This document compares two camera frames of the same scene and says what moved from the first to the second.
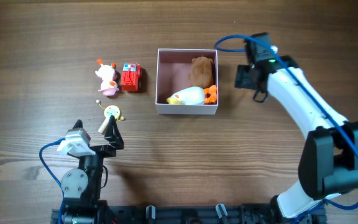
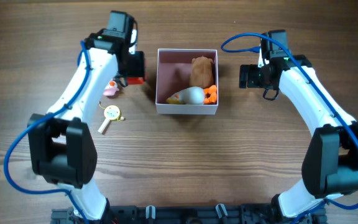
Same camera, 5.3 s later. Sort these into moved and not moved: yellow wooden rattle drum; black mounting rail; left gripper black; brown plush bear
Moved: left gripper black
Not moved: yellow wooden rattle drum; black mounting rail; brown plush bear
